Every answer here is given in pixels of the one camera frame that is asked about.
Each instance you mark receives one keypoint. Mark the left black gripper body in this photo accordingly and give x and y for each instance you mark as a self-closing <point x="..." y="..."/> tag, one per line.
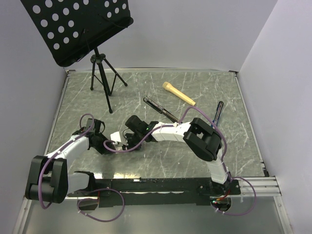
<point x="100" y="146"/>

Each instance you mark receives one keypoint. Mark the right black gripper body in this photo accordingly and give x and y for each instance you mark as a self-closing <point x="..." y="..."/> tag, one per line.
<point x="133" y="140"/>

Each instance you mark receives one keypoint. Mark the black stapler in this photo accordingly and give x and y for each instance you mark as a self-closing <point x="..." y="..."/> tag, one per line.
<point x="160" y="109"/>

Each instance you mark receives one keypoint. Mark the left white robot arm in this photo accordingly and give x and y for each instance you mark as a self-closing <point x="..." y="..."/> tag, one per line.
<point x="48" y="179"/>

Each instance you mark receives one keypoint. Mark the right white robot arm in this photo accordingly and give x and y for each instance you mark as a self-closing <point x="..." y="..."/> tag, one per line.
<point x="201" y="138"/>

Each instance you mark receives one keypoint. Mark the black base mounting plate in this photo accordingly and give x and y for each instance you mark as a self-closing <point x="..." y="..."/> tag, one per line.
<point x="159" y="191"/>

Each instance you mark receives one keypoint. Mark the beige toy microphone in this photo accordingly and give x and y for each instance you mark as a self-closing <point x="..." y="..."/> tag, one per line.
<point x="169" y="87"/>

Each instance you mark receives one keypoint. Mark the black perforated music stand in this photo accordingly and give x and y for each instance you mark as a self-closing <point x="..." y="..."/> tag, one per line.
<point x="73" y="28"/>

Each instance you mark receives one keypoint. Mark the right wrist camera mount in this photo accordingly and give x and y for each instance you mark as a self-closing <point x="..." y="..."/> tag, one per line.
<point x="119" y="140"/>

